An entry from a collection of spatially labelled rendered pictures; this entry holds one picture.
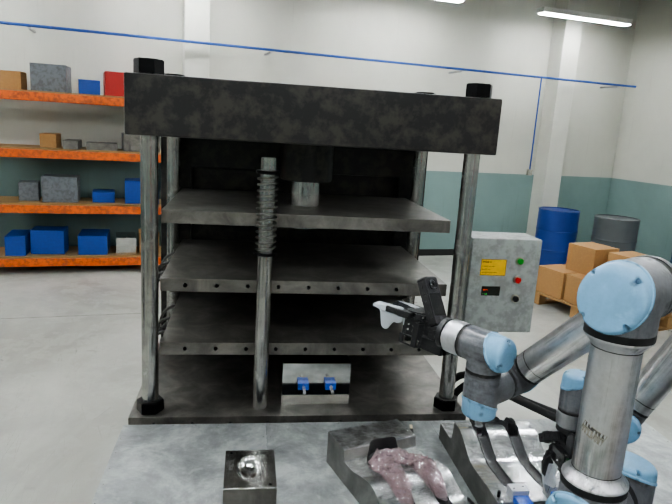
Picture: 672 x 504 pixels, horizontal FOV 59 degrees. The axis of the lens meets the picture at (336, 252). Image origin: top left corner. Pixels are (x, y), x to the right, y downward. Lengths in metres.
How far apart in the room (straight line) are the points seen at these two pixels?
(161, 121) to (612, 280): 1.51
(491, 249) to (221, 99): 1.21
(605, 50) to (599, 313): 9.78
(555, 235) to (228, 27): 5.29
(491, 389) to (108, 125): 7.13
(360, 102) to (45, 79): 5.71
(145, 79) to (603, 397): 1.63
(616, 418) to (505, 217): 8.76
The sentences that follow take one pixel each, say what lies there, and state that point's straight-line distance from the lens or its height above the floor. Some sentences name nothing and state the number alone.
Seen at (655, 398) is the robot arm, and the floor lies 1.30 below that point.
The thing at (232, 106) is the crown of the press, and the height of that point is 1.92.
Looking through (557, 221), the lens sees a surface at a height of 0.73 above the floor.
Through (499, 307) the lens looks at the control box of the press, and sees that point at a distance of 2.57.
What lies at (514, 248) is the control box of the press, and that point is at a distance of 2.52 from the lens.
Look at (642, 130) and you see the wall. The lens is 10.67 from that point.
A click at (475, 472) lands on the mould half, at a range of 1.96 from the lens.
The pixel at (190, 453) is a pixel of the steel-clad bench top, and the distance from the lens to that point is 2.10.
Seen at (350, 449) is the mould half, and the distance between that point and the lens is 1.92.
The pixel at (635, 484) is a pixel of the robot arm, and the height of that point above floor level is 1.25.
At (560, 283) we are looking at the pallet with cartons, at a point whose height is 0.32.
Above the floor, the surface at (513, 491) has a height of 0.92.
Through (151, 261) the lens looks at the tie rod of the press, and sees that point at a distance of 2.19.
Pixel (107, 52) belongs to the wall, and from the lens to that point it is 8.06.
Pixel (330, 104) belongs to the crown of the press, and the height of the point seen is 1.95.
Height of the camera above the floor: 1.88
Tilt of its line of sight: 12 degrees down
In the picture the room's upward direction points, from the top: 4 degrees clockwise
